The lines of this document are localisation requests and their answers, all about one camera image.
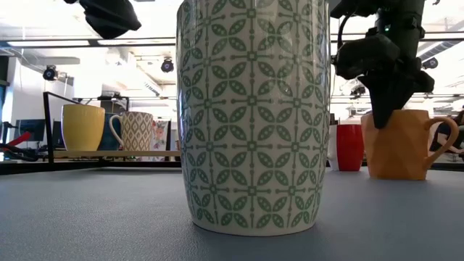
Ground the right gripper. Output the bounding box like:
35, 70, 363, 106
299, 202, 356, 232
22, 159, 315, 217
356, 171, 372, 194
357, 21, 436, 130

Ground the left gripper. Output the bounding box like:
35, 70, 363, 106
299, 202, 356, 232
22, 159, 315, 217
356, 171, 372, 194
78, 0, 142, 40

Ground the orange faceted mug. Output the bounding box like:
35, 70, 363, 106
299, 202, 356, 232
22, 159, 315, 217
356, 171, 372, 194
360, 109, 460, 181

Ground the red and white mug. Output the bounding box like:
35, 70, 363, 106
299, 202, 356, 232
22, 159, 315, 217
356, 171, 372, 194
327, 123, 365, 172

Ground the yellow mug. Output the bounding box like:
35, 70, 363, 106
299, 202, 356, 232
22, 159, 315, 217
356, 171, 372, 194
60, 104, 106, 152

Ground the beige diamond-pattern mug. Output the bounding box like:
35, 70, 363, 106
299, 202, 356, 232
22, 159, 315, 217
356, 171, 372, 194
109, 111, 154, 152

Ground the dark blue mug white handle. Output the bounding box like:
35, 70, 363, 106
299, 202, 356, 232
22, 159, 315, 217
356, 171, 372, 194
96, 112, 124, 152

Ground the white mug green leaf pattern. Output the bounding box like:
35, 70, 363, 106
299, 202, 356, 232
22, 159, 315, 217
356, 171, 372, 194
175, 0, 331, 237

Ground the person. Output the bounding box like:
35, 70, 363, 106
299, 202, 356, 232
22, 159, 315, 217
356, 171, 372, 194
429, 108, 464, 162

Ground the dark computer monitor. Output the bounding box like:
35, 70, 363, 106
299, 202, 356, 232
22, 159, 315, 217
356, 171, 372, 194
13, 118, 46, 142
52, 120, 65, 148

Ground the floral poster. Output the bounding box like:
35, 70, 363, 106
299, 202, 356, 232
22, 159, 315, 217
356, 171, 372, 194
150, 118, 172, 162

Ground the wooden shelf board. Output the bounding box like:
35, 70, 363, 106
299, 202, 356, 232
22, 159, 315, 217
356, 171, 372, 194
53, 149, 181, 159

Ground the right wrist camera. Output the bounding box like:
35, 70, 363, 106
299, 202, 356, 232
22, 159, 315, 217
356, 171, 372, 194
333, 34, 402, 80

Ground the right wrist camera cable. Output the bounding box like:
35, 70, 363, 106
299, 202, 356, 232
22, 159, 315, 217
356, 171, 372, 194
336, 12, 355, 51

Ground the black metal shelf frame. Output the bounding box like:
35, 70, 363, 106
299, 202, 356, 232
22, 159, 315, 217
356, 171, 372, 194
42, 91, 182, 164

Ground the red-handled tool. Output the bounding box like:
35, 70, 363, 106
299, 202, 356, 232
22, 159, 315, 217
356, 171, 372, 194
6, 131, 33, 149

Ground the black aluminium table frame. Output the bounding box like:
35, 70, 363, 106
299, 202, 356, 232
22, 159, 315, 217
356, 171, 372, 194
0, 158, 464, 175

